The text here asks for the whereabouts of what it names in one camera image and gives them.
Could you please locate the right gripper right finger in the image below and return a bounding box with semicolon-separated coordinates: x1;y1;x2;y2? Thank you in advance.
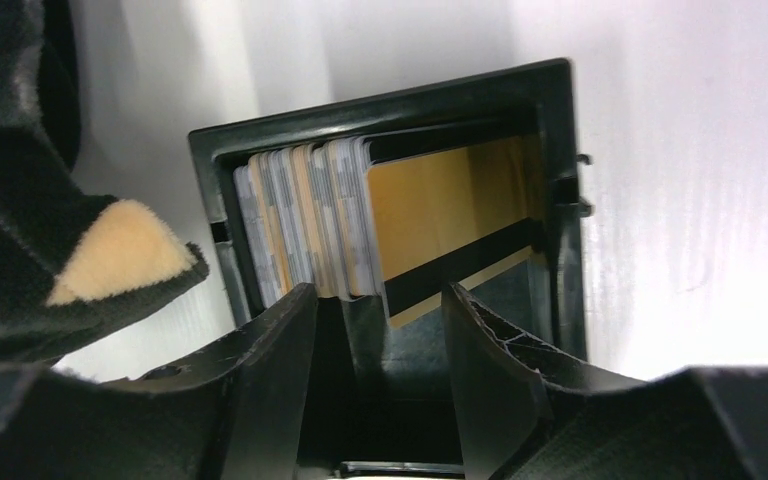
442;284;768;479

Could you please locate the black floral pillow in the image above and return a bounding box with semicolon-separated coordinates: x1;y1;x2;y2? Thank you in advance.
0;1;209;362

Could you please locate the gold credit card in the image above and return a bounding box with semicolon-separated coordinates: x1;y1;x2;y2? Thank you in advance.
367;135;547;328

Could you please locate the stack of cards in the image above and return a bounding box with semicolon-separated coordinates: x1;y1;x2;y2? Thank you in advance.
232;136;385;306

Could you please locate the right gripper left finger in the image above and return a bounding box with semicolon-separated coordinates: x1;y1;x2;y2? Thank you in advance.
0;284;317;479

